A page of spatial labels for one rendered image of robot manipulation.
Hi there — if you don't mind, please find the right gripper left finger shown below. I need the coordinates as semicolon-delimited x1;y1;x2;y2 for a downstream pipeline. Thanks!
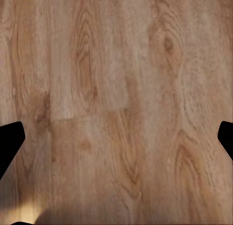
0;121;25;179

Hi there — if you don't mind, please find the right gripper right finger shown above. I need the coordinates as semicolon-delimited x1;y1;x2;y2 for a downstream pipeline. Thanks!
217;121;233;160

